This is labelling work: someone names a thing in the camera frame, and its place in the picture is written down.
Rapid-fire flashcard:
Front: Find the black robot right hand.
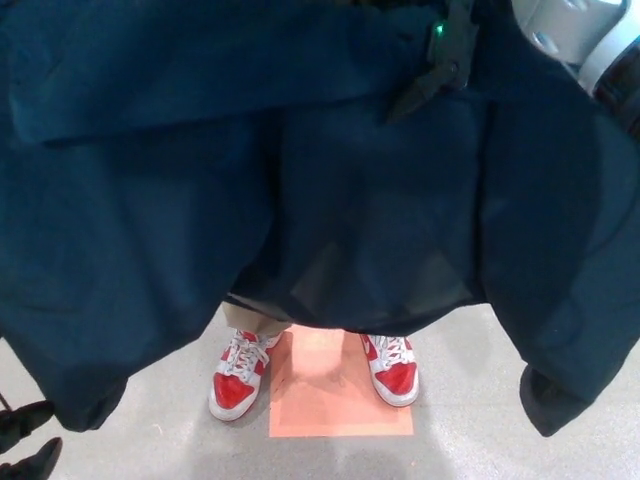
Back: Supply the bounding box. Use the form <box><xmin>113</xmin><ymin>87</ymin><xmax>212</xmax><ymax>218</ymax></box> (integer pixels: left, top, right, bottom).
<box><xmin>384</xmin><ymin>0</ymin><xmax>484</xmax><ymax>124</ymax></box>

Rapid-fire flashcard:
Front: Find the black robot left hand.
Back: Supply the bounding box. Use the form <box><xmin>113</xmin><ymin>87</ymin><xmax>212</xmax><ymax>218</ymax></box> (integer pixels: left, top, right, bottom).
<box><xmin>0</xmin><ymin>399</ymin><xmax>64</xmax><ymax>480</ymax></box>

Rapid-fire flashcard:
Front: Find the dark teal coat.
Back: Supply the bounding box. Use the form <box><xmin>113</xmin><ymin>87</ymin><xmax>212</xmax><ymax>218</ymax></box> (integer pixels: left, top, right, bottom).
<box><xmin>0</xmin><ymin>0</ymin><xmax>640</xmax><ymax>454</ymax></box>

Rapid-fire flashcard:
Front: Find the red white sneaker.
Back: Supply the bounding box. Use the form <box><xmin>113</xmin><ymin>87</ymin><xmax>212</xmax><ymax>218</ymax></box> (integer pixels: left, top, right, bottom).
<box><xmin>359</xmin><ymin>332</ymin><xmax>420</xmax><ymax>409</ymax></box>
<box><xmin>208</xmin><ymin>327</ymin><xmax>284</xmax><ymax>424</ymax></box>

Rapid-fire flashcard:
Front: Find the orange floor tape square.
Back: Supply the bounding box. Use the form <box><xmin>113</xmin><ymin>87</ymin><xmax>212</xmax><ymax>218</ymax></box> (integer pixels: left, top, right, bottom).
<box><xmin>268</xmin><ymin>329</ymin><xmax>414</xmax><ymax>440</ymax></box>

